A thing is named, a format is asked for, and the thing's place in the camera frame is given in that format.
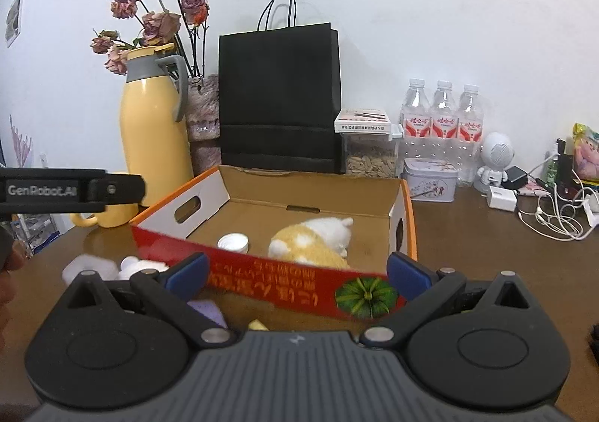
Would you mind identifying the dried pink flowers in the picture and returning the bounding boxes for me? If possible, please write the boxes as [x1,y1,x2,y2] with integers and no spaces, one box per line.
[90,0,210,79]

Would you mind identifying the person left hand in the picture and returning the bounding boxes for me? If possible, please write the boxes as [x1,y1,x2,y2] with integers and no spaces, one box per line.
[0,239,27,351]

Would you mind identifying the yellow thermos jug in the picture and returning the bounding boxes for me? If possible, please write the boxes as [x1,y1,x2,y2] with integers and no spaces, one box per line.
[120,43,193,207]

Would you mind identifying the tangle of white cables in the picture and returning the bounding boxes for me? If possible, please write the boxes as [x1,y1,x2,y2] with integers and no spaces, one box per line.
[486,155,599,243]

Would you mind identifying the knitted purple vase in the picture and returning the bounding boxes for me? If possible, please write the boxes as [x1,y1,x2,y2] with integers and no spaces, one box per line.
[186,74,221,176]

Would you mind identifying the red cardboard box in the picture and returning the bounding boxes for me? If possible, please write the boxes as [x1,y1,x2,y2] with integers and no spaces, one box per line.
[131,166,417,322]

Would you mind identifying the yellow ceramic mug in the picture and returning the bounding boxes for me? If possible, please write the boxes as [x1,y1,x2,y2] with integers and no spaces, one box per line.
[69,204,138,229]

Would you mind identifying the clear seed container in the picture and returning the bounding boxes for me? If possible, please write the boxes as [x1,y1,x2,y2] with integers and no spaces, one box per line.
[334,108,402,179]

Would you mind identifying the purple woven cloth pouch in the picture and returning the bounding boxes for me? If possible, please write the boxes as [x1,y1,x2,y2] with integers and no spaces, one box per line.
[188,299,227,329]

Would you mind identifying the water bottle right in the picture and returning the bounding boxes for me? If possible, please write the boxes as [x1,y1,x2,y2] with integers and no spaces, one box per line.
[458,85,484,187]

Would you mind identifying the colourful snack bag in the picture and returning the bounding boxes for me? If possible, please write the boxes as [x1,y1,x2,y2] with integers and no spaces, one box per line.
[573,123,599,184]

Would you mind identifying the white ribbed jar lid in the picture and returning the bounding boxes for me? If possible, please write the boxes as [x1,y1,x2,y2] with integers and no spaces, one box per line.
[216,233,249,254]

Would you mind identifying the beige eraser block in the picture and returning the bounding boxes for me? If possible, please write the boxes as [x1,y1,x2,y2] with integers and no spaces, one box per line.
[248,319,268,331]

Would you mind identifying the white tissue wad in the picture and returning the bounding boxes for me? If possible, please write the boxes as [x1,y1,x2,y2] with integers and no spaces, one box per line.
[62,254,168,285]

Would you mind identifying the yellow white plush toy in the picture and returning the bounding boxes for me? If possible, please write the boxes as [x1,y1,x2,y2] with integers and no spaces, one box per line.
[268,217,353,270]

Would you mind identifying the white tin box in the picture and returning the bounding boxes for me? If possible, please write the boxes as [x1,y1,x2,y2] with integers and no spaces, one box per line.
[402,158,458,203]

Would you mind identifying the white charger adapter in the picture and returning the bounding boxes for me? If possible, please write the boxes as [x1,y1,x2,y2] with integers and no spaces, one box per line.
[486,186,517,212]

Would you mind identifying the white round robot toy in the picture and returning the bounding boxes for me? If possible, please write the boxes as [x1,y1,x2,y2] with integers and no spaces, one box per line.
[474,132,515,195]

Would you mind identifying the black paper shopping bag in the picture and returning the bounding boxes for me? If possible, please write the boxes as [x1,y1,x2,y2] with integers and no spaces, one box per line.
[218,0,344,174]

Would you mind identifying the water bottle middle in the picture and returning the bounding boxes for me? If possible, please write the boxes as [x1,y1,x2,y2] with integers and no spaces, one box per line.
[429,80,459,162]

